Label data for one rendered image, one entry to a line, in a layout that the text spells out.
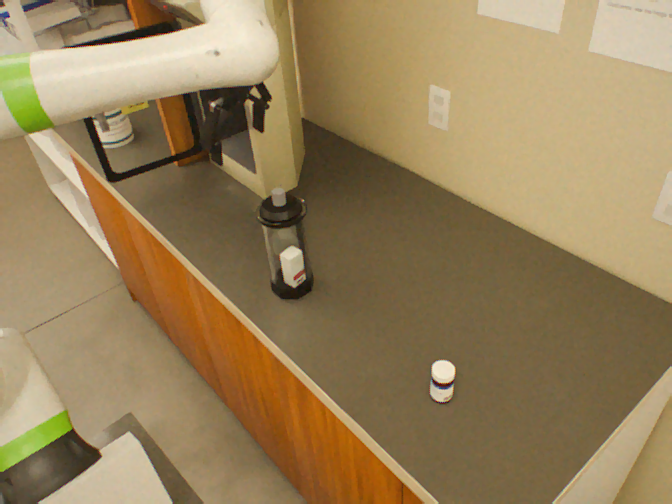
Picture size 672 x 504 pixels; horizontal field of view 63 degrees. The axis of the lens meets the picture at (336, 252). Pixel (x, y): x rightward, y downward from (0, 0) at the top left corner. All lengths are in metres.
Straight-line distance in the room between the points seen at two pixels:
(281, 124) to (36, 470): 1.02
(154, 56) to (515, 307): 0.88
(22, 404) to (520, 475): 0.78
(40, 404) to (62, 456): 0.08
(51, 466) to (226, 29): 0.67
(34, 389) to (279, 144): 0.93
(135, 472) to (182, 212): 0.93
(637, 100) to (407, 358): 0.68
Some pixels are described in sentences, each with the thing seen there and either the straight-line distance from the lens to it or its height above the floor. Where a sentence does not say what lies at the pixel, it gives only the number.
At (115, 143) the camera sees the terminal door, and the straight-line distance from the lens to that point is 1.72.
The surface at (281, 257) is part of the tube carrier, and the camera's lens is 1.21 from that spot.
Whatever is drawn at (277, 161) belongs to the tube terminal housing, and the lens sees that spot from 1.58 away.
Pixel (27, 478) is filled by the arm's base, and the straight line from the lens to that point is 0.91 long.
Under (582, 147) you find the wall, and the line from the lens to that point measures 1.36.
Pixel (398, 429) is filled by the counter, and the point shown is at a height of 0.94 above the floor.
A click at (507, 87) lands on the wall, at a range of 1.41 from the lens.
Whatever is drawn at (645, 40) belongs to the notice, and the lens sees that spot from 1.23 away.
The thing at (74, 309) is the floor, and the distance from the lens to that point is 2.96.
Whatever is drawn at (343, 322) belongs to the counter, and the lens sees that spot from 1.22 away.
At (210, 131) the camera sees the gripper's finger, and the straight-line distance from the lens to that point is 1.16.
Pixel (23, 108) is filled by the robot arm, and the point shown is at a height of 1.51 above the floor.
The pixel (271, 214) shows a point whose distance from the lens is 1.15.
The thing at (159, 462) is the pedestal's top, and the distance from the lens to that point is 1.10.
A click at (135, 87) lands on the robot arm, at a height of 1.52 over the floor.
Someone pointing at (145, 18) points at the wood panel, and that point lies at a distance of 1.71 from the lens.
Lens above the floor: 1.84
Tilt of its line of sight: 40 degrees down
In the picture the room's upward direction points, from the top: 5 degrees counter-clockwise
